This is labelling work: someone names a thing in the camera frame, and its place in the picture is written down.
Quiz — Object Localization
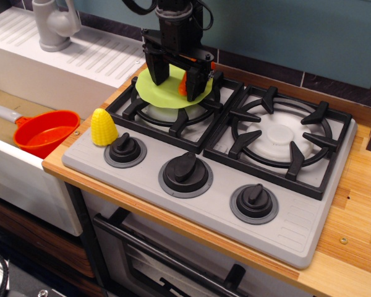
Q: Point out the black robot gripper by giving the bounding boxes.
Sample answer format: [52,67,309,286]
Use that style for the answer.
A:
[142,13,214,101]

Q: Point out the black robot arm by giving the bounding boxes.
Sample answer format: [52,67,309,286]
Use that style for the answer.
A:
[142,1,214,101]

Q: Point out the orange toy carrot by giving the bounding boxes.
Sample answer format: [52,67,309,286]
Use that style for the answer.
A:
[178,61,215,99]

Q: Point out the light green toy plate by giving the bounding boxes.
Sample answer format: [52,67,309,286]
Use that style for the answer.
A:
[135,65,213,109]

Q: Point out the black left burner grate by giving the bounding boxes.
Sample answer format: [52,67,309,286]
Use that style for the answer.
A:
[106,70,244,153]

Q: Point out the black burner grate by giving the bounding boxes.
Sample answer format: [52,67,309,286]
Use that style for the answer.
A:
[203,85,357,200]
[106,70,244,153]

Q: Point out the black left stove knob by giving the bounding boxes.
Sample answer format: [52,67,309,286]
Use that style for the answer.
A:
[104,132,147,169]

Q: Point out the black stove knob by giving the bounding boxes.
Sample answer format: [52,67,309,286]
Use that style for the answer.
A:
[104,132,147,169]
[230,184,279,225]
[158,152,213,199]

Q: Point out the yellow toy corn cob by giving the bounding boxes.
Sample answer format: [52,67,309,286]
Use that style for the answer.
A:
[91,108,118,146]

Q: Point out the black middle stove knob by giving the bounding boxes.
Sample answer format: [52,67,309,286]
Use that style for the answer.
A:
[158,152,213,199]

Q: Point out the grey toy faucet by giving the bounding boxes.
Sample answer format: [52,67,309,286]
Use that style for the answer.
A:
[32,0,81,52]

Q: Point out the black right burner grate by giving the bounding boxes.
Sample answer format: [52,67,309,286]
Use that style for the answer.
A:
[203,85,357,200]

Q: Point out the white toy sink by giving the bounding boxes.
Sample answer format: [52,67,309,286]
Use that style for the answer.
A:
[0,7,144,236]

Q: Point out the black right stove knob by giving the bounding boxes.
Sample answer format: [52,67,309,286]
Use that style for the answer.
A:
[230,184,279,225]

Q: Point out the grey toy stove top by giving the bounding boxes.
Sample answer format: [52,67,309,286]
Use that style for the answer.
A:
[62,118,340,268]

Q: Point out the orange toy pot grey handle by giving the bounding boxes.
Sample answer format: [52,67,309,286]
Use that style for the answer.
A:
[0,105,80,159]

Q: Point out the toy oven door with handle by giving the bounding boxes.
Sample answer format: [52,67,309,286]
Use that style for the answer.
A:
[92,206,251,297]

